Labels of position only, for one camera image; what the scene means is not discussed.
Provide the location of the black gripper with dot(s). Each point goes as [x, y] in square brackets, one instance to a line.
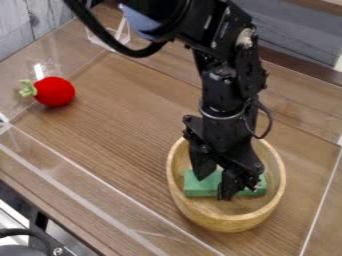
[221, 143]

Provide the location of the green rectangular block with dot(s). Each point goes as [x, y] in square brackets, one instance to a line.
[206, 188]

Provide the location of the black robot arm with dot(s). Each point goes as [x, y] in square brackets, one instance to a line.
[219, 33]

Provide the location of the light wooden bowl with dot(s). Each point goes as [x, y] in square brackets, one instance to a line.
[226, 216]

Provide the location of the black metal table leg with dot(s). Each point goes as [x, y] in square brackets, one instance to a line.
[44, 241]

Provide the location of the red plush tomato toy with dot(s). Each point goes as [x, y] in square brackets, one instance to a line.
[52, 91]

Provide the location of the clear acrylic corner bracket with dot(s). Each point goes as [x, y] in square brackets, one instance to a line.
[122, 35]

